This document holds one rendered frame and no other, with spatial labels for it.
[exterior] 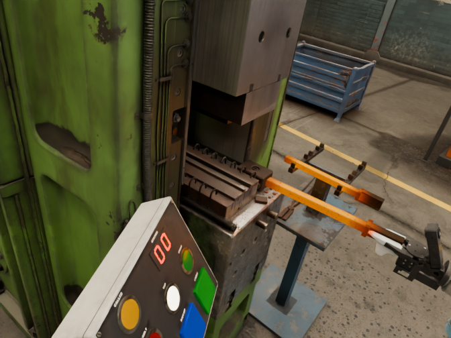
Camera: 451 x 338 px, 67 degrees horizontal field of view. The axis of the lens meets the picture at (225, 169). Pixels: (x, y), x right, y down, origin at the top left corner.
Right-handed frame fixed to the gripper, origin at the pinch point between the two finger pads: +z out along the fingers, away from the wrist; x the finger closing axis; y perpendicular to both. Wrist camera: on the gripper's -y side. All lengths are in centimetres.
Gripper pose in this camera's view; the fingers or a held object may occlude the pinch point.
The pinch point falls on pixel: (375, 230)
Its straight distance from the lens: 106.4
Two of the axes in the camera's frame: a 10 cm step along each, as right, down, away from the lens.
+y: -1.6, 8.3, 5.3
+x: 5.8, -3.6, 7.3
